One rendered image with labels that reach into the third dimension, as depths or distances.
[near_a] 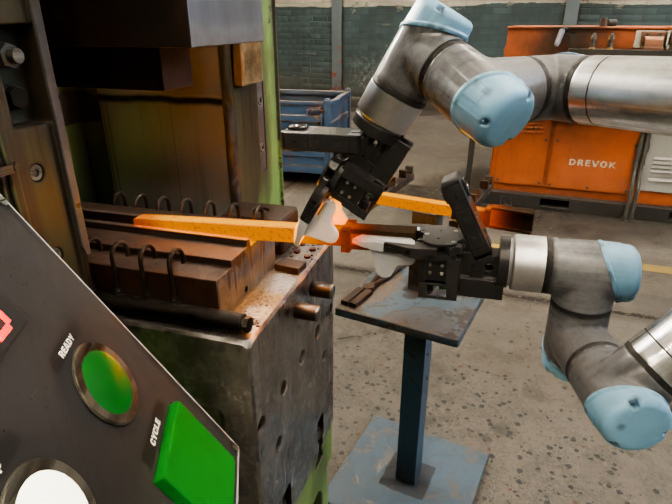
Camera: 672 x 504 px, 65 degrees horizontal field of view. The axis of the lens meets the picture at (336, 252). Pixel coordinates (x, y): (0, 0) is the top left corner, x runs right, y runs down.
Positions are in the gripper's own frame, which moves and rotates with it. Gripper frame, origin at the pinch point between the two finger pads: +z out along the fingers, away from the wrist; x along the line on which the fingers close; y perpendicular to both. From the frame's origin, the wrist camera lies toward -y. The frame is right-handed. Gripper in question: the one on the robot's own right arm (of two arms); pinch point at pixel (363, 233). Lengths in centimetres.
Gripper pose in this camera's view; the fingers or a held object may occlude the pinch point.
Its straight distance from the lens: 75.1
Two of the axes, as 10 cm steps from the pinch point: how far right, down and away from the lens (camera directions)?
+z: -9.6, -1.0, 2.7
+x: 2.8, -3.9, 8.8
